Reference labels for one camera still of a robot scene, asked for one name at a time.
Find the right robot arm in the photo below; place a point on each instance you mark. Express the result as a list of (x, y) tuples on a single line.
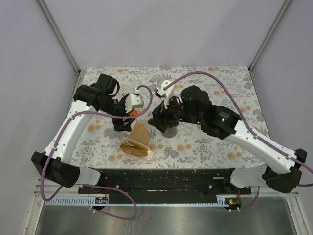
[(280, 170)]

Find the floral table mat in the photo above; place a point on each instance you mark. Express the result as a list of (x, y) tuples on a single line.
[(229, 86)]

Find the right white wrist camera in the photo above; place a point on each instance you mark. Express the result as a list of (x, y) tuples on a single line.
[(166, 94)]

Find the orange liquid glass carafe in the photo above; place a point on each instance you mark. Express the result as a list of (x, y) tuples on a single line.
[(134, 112)]

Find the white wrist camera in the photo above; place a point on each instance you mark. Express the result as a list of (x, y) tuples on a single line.
[(133, 101), (166, 94)]

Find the white slotted cable duct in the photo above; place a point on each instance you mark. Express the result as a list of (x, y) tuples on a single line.
[(122, 200)]

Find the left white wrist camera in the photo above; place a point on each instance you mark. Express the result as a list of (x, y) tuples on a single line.
[(133, 101)]

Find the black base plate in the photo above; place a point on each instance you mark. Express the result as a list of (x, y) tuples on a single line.
[(212, 181)]

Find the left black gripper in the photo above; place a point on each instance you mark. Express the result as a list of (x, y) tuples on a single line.
[(120, 124)]

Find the coffee filter pack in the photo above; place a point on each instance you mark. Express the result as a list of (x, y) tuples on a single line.
[(135, 148)]

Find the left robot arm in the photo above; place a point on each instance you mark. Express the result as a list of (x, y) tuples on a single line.
[(54, 162)]

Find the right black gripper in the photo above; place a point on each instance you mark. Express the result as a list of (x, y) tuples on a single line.
[(159, 115)]

